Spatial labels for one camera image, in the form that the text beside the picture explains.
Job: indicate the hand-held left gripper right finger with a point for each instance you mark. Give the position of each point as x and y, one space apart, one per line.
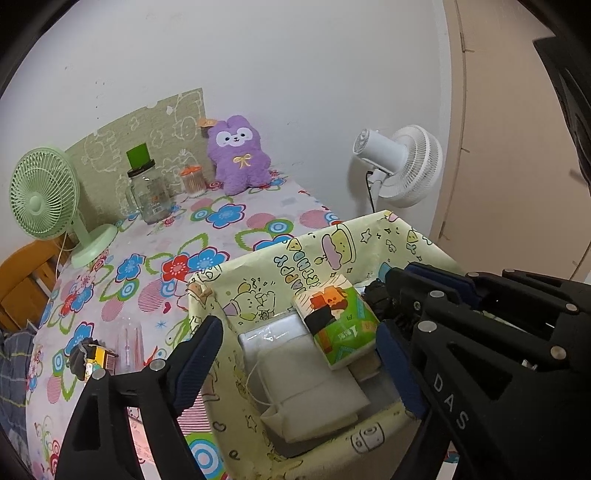
397 369

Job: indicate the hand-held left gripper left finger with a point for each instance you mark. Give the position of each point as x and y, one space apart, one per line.
198 364

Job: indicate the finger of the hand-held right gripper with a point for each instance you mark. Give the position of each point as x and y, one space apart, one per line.
415 295
457 286

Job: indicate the green tissue packet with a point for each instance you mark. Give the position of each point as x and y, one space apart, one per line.
341 323

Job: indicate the white cloth pouch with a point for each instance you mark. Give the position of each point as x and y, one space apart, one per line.
304 387

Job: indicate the small yellow and black box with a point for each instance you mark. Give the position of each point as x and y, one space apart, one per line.
101 357

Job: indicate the yellow printed storage box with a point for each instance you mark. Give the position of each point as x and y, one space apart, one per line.
258 277

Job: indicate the white standing fan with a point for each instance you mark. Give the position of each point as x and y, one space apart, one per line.
411 161

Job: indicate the beige door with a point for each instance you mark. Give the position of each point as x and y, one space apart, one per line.
498 138

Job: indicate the glass mug with green lid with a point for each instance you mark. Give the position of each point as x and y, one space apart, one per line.
152 198

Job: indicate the small jar with orange lid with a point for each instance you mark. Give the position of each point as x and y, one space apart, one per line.
193 182

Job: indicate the grey plaid bedding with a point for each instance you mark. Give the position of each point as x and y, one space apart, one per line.
14 369

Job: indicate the wooden chair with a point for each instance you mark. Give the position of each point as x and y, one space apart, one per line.
23 286

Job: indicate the purple plush rabbit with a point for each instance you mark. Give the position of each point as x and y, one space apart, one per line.
240 161

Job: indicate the black object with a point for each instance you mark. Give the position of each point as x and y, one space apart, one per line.
568 92

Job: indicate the green desk fan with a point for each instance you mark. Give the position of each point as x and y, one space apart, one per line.
41 194

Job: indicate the green patterned board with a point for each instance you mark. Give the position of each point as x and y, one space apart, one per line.
115 134

